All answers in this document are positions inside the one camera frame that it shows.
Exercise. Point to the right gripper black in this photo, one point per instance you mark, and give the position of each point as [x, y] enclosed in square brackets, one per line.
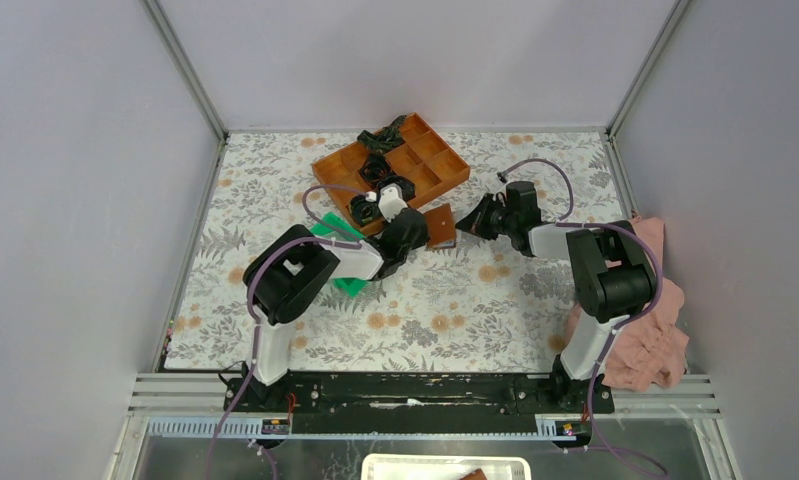
[475, 221]

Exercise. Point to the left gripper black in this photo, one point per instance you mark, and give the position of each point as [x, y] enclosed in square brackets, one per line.
[419, 238]

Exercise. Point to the brown leather card holder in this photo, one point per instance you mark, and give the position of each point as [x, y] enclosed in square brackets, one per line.
[441, 228]

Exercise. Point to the green plastic card box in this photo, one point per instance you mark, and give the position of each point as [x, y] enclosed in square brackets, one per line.
[357, 266]

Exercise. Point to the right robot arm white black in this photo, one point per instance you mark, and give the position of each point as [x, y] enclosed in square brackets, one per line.
[611, 267]

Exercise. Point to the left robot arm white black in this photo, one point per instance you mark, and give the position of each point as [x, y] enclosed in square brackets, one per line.
[287, 277]

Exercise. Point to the black items in tray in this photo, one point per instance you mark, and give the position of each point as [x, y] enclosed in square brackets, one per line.
[376, 170]

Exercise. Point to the orange wooden compartment tray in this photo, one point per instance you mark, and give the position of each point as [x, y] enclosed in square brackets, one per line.
[424, 158]

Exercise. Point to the pink crumpled cloth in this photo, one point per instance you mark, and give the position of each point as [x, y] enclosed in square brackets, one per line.
[651, 350]

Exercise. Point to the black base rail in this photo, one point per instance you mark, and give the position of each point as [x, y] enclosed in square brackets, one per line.
[325, 403]

